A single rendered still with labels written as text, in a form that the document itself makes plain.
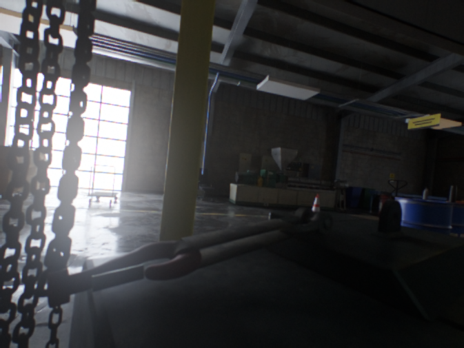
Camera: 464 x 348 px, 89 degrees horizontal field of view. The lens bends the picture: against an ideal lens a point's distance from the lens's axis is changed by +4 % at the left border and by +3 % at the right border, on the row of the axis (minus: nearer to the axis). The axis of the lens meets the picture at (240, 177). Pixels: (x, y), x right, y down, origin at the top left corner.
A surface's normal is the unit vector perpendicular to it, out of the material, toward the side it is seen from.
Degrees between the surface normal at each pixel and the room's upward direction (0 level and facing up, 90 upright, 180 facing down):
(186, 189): 90
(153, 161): 90
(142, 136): 90
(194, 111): 90
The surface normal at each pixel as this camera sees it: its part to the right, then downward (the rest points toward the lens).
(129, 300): 0.10, -1.00
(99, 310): -0.25, -0.94
